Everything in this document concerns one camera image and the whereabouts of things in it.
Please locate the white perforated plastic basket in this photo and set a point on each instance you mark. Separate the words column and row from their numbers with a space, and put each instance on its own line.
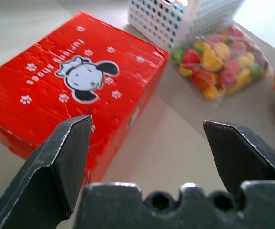
column 151, row 21

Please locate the orange cardboard box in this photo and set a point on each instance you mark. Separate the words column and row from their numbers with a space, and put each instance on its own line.
column 44, row 71

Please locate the clear bag of colourful candies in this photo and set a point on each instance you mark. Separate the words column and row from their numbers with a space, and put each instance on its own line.
column 223, row 64

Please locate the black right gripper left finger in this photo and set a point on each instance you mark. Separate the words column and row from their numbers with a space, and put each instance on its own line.
column 44, row 171

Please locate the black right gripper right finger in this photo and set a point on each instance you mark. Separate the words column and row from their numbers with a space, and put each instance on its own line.
column 242, row 155

